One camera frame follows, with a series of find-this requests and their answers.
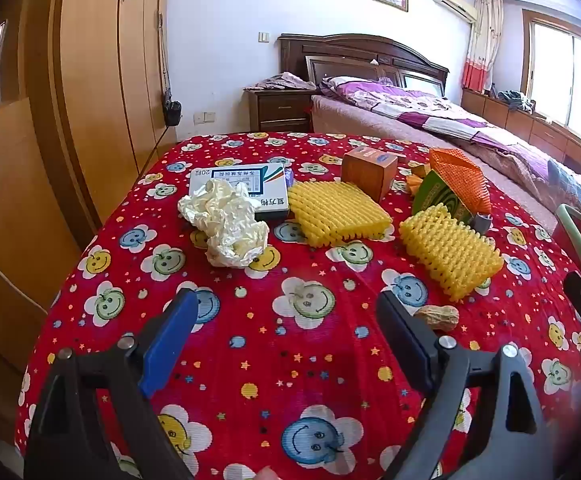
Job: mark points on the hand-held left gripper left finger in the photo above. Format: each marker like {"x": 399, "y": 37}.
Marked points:
{"x": 170, "y": 345}

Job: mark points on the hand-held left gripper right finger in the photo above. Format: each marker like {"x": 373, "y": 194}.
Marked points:
{"x": 410, "y": 335}

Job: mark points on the white paper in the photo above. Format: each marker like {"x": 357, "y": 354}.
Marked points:
{"x": 225, "y": 225}

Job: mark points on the green spiral print box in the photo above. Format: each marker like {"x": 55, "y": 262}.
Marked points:
{"x": 435, "y": 200}

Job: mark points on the brown orange carton box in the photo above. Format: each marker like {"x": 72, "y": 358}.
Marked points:
{"x": 370, "y": 175}

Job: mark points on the orange foam fruit net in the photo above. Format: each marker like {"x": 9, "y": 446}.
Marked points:
{"x": 460, "y": 175}

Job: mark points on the white medicine box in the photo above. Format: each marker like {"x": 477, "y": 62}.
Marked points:
{"x": 250, "y": 180}

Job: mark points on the person's left hand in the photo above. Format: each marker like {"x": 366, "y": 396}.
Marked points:
{"x": 266, "y": 474}

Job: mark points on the peanut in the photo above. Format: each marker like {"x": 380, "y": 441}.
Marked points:
{"x": 438, "y": 316}

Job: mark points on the red smiley printed blanket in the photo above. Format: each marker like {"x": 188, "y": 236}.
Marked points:
{"x": 280, "y": 360}

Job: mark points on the blue plaid cloth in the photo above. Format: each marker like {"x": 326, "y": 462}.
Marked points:
{"x": 570, "y": 185}

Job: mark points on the long wooden cabinet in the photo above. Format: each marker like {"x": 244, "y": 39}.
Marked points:
{"x": 520, "y": 120}

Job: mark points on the dark clothes pile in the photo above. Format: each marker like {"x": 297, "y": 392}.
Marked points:
{"x": 516, "y": 100}

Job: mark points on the bed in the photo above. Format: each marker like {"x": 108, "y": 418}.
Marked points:
{"x": 370, "y": 120}

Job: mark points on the window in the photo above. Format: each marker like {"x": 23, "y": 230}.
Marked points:
{"x": 570, "y": 80}

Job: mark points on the purple patterned quilt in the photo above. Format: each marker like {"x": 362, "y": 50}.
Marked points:
{"x": 420, "y": 105}

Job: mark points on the dark wooden nightstand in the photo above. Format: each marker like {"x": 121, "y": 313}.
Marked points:
{"x": 278, "y": 110}

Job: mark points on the wooden wardrobe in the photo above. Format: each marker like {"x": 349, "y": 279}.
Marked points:
{"x": 95, "y": 85}

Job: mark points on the white red curtain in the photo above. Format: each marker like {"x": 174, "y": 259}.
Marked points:
{"x": 482, "y": 45}

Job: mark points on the pink folded clothes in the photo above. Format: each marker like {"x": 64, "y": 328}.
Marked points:
{"x": 285, "y": 81}

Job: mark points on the dark wooden headboard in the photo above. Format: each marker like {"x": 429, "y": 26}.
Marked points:
{"x": 360, "y": 55}

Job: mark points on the wall socket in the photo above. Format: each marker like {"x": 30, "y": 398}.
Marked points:
{"x": 205, "y": 117}

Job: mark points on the wall air conditioner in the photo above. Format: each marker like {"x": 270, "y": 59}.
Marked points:
{"x": 455, "y": 1}

